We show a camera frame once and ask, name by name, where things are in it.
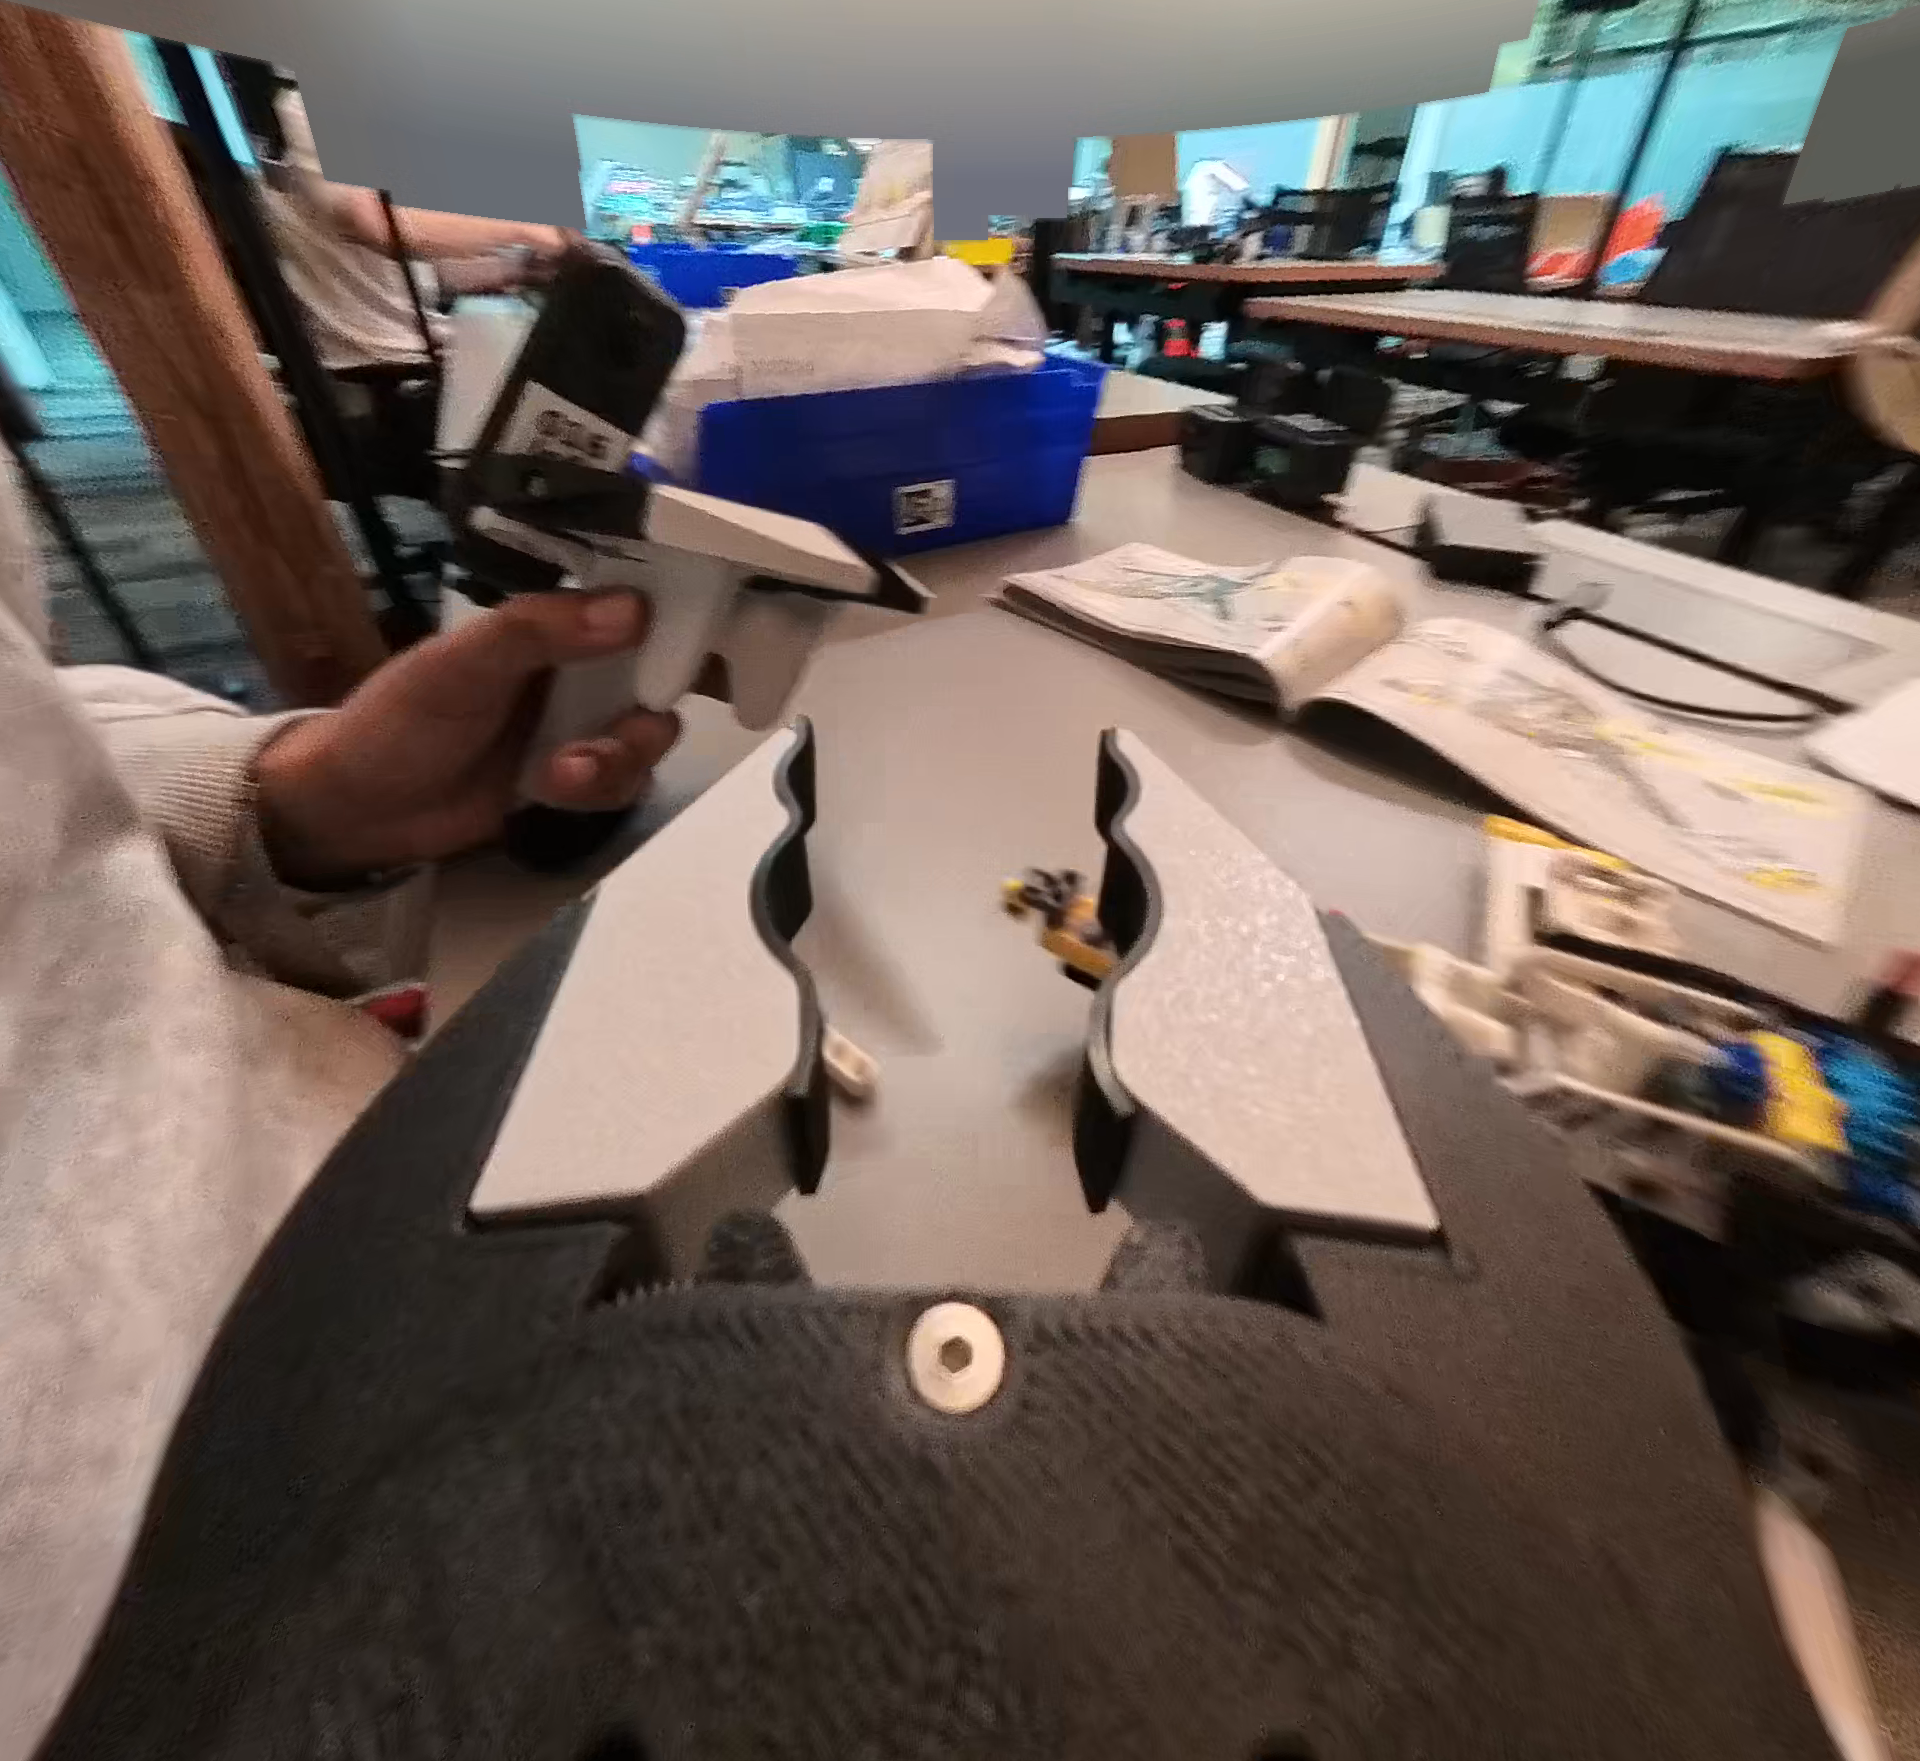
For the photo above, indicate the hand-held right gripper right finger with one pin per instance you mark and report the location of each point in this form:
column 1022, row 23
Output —
column 1276, row 1070

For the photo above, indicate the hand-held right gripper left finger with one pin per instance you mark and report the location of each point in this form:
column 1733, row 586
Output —
column 646, row 1056

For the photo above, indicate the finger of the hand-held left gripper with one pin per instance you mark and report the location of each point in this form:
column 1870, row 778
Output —
column 750, row 546
column 902, row 590

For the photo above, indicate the white lego beam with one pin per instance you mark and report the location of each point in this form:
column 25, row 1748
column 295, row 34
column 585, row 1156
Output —
column 850, row 1063

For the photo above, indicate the zebra striped lego plane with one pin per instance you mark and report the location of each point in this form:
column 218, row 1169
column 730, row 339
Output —
column 1590, row 1026

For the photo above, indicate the person's left forearm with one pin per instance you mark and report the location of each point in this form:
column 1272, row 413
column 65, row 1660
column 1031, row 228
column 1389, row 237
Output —
column 211, row 816

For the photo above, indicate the person's left hand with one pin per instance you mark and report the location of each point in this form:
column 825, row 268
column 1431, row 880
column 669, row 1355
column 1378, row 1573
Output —
column 406, row 741

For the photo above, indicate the blue plastic bin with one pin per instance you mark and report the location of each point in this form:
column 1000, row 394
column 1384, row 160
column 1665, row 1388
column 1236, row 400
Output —
column 902, row 440

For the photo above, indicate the red object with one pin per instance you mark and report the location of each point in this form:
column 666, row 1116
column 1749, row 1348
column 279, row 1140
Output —
column 399, row 1008

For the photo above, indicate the white plastic bag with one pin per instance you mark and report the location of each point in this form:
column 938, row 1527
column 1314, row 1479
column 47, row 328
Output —
column 870, row 321

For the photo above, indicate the open instruction booklet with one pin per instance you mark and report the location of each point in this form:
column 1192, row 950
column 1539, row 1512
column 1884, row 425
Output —
column 1201, row 606

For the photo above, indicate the black battery charger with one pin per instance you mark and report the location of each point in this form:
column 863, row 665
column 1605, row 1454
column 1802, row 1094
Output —
column 1223, row 440
column 1305, row 458

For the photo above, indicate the brown wooden desk edge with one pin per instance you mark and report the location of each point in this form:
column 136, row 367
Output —
column 151, row 336

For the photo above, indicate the black power adapter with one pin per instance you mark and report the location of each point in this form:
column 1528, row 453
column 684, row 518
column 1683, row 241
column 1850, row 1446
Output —
column 1459, row 553

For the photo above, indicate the long wooden desk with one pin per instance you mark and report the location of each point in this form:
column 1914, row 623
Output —
column 1546, row 328

